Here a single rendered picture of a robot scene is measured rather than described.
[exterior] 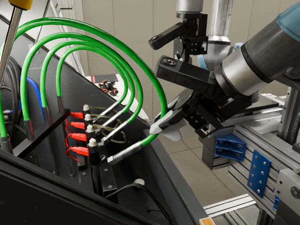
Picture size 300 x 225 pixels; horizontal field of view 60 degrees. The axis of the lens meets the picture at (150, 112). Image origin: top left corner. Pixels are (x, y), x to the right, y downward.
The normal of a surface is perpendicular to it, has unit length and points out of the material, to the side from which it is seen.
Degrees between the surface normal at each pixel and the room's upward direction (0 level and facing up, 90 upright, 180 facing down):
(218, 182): 0
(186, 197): 0
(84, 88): 90
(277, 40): 80
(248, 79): 101
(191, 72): 20
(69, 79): 90
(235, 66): 71
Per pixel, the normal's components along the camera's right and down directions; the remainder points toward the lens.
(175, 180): 0.00, -0.91
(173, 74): -0.29, 0.59
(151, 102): 0.36, 0.39
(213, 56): -0.44, 0.20
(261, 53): -0.66, 0.14
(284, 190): -0.93, 0.14
